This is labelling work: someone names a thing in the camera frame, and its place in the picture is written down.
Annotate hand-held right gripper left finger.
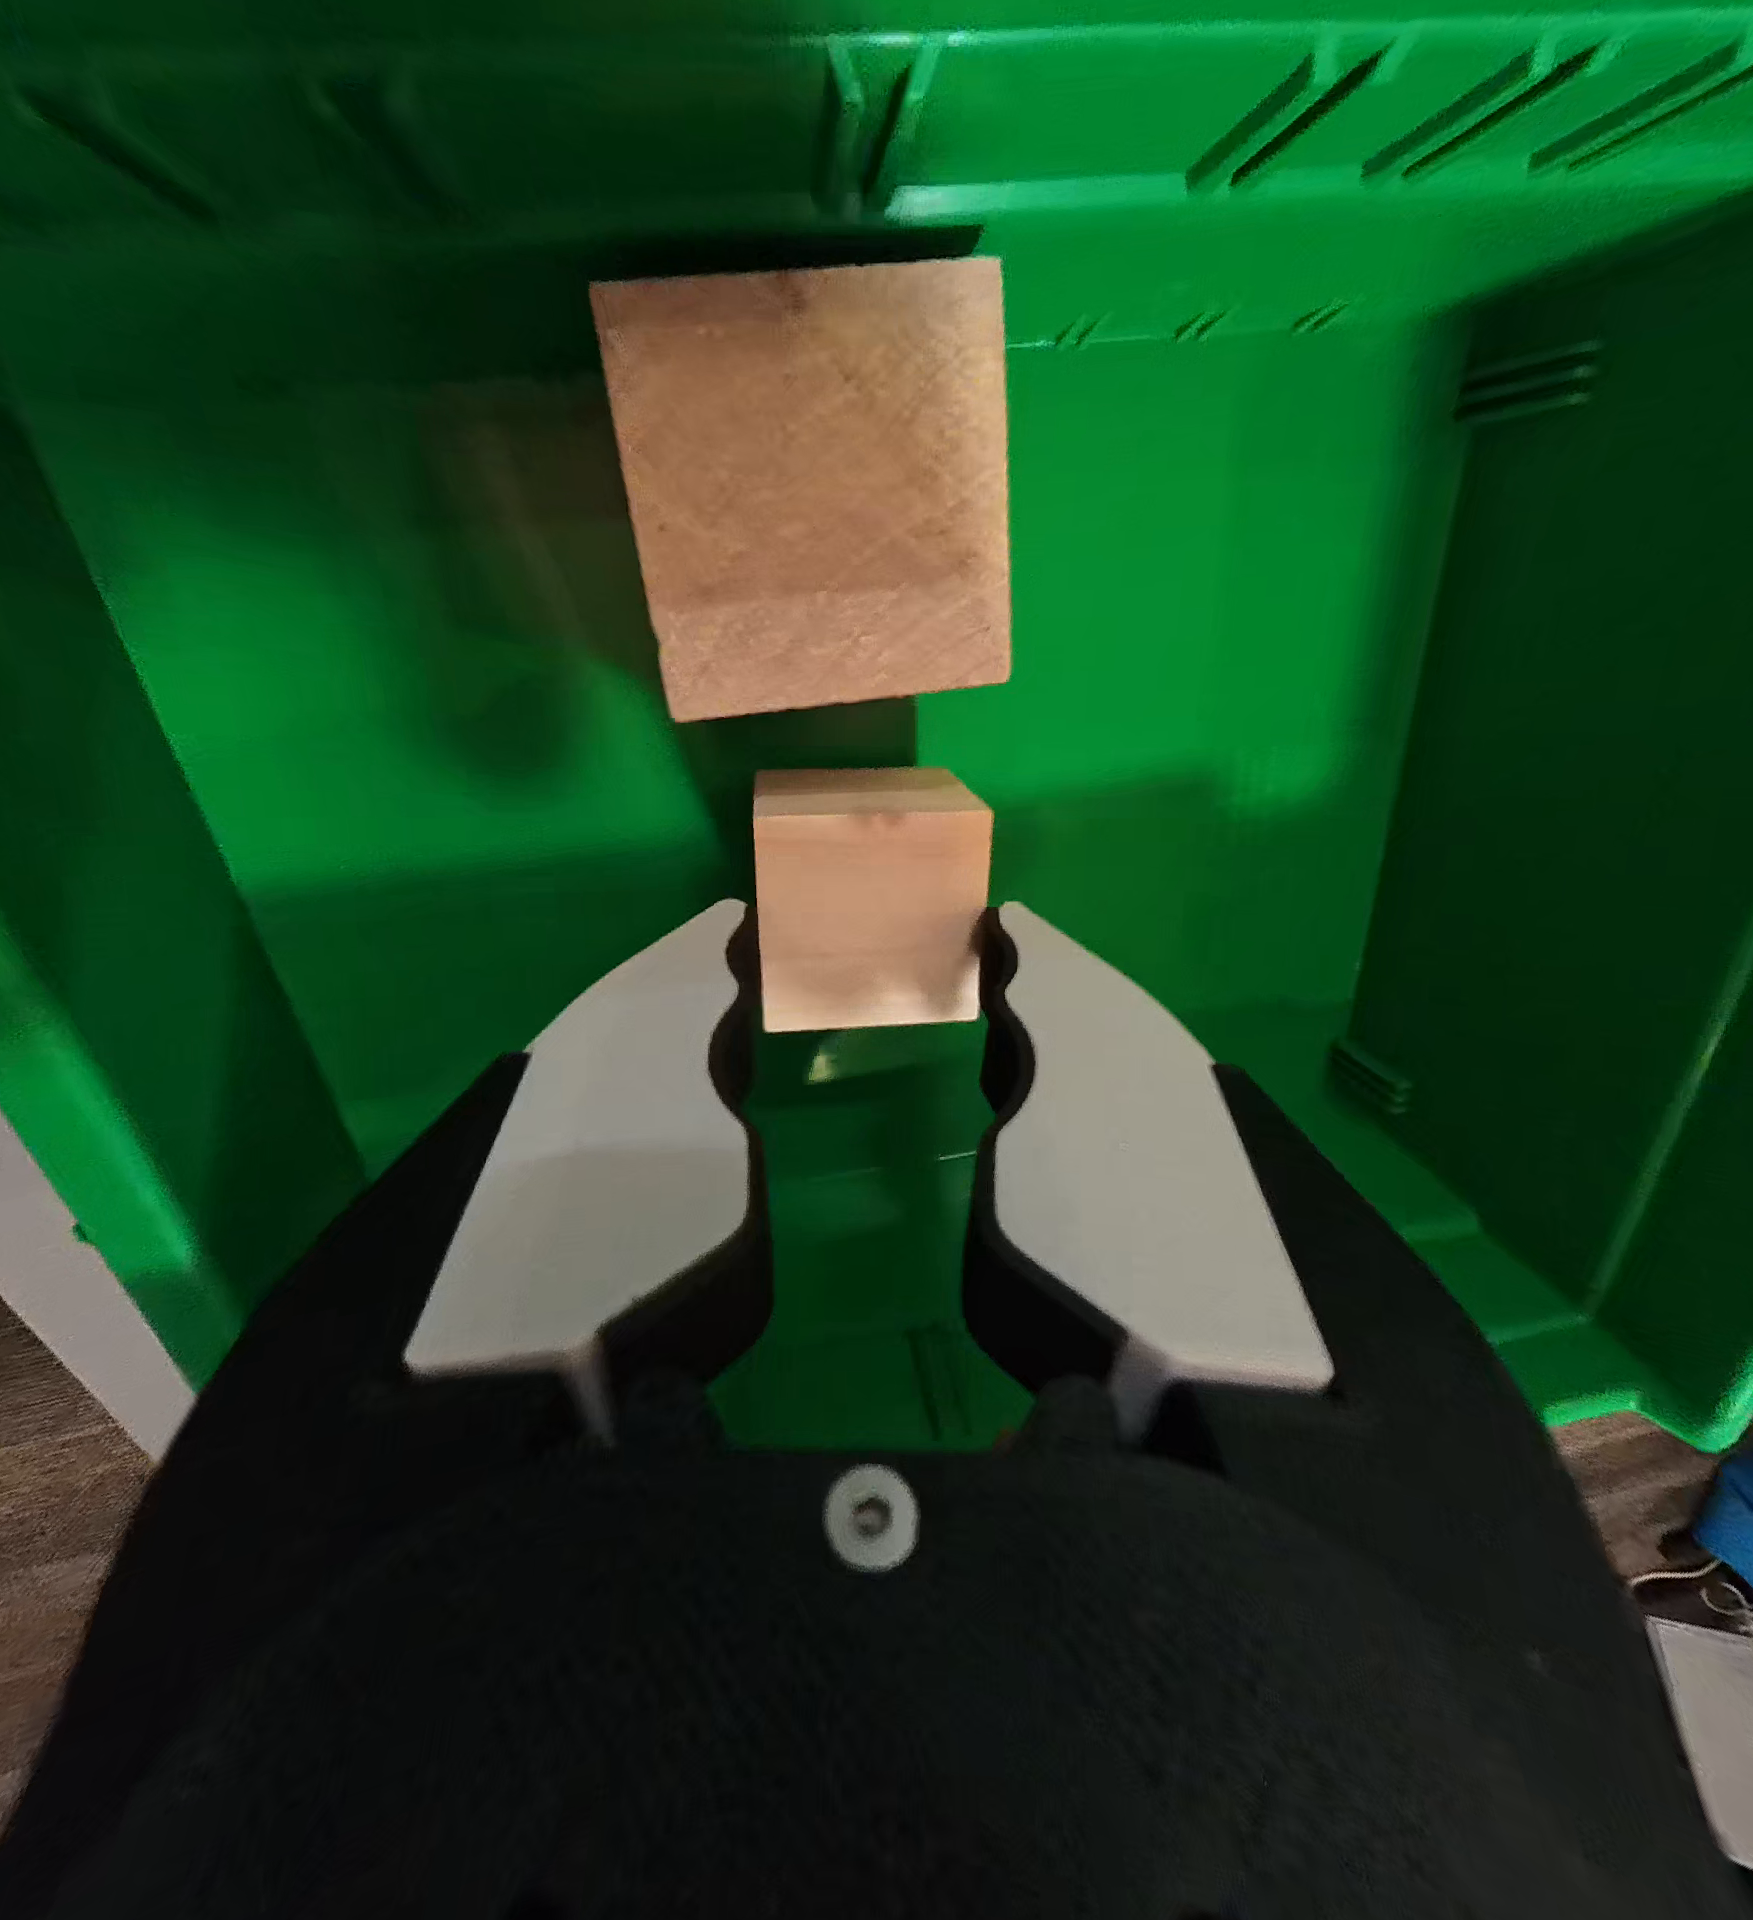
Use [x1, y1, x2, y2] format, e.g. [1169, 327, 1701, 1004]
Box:
[404, 899, 778, 1445]

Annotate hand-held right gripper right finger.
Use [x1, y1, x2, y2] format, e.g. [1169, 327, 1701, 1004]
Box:
[961, 899, 1338, 1442]

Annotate medium wooden cube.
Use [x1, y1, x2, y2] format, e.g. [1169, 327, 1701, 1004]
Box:
[750, 769, 999, 1035]

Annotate green plastic bin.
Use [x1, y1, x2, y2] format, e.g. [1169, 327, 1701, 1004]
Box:
[0, 0, 1753, 1455]

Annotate large wooden cube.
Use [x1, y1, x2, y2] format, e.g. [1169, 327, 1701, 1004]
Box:
[588, 254, 1012, 724]

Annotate white cable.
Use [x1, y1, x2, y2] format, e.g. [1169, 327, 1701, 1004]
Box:
[1626, 1558, 1753, 1640]

